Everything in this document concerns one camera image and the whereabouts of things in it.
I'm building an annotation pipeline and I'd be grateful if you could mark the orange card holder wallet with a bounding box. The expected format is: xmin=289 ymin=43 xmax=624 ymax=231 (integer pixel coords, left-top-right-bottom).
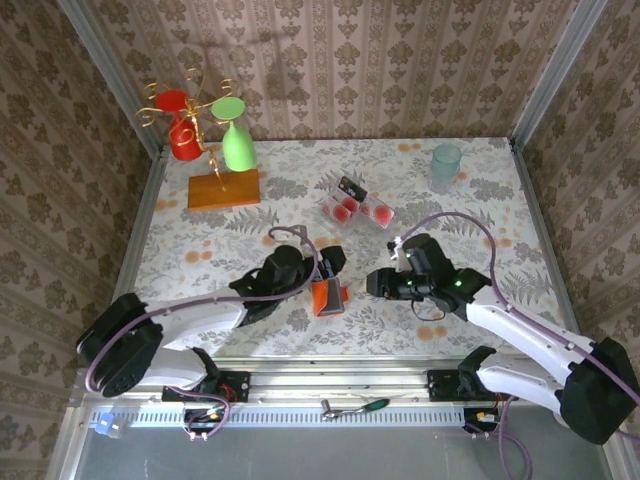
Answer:
xmin=310 ymin=277 xmax=352 ymax=318

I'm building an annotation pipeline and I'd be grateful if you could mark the black VIP card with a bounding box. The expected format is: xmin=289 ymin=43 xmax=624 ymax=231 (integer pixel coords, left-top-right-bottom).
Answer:
xmin=337 ymin=175 xmax=370 ymax=202

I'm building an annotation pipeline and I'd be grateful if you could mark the floral tablecloth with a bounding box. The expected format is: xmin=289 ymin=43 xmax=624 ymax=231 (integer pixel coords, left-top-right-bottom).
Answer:
xmin=117 ymin=137 xmax=576 ymax=359

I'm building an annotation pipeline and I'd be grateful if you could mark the teal translucent plastic cup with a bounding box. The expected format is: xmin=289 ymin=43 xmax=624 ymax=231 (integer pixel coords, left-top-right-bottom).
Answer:
xmin=430 ymin=144 xmax=463 ymax=194

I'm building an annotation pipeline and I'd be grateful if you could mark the green wine glass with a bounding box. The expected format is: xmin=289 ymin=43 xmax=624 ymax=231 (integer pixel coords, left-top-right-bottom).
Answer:
xmin=210 ymin=97 xmax=258 ymax=173

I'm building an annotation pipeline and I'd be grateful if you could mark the grey metal shelf panel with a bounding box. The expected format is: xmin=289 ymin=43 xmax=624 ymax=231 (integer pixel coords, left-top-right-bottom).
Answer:
xmin=47 ymin=405 xmax=629 ymax=480

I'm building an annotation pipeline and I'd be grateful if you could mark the red wine glass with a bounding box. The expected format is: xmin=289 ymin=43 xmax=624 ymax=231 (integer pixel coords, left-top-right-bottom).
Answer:
xmin=154 ymin=88 xmax=206 ymax=162

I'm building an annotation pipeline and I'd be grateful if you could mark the blue white small connector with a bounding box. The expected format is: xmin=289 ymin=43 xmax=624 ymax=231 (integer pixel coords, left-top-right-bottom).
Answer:
xmin=92 ymin=410 xmax=127 ymax=441

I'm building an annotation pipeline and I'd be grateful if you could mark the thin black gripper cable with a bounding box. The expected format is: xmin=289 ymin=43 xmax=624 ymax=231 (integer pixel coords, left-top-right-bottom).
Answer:
xmin=412 ymin=299 xmax=449 ymax=322

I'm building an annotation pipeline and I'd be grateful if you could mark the aluminium mounting rail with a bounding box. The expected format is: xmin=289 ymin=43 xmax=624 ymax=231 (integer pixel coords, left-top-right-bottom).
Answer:
xmin=69 ymin=355 xmax=566 ymax=407

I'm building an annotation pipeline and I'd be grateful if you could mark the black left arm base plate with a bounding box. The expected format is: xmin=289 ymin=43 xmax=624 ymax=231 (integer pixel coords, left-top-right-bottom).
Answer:
xmin=160 ymin=370 xmax=251 ymax=404

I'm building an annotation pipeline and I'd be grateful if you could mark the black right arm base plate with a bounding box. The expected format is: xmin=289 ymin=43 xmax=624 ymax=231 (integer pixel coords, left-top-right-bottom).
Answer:
xmin=427 ymin=368 xmax=506 ymax=402

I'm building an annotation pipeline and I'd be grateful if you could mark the gold wire rack wooden base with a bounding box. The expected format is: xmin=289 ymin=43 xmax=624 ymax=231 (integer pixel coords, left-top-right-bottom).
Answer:
xmin=133 ymin=68 xmax=262 ymax=211

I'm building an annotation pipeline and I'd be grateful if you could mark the white slotted cable duct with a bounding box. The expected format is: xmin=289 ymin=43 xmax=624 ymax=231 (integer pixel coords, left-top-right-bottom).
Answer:
xmin=87 ymin=403 xmax=469 ymax=429

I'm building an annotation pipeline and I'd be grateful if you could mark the aluminium table side rail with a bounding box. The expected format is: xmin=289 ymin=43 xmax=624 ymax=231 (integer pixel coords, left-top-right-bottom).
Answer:
xmin=508 ymin=138 xmax=585 ymax=346
xmin=112 ymin=148 xmax=170 ymax=301

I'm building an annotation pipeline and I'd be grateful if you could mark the ratchet wrench green black handle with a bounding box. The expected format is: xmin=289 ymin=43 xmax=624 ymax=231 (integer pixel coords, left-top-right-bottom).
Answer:
xmin=321 ymin=397 xmax=394 ymax=421

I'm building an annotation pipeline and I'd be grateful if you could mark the black power connector bracket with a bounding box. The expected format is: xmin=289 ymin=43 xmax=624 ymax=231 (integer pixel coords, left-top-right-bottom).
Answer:
xmin=462 ymin=407 xmax=501 ymax=435
xmin=182 ymin=407 xmax=229 ymax=436

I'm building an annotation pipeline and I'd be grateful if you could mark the aluminium frame post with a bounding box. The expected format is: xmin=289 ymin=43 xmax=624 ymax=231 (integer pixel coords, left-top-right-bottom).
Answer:
xmin=57 ymin=0 xmax=169 ymax=159
xmin=509 ymin=0 xmax=609 ymax=149

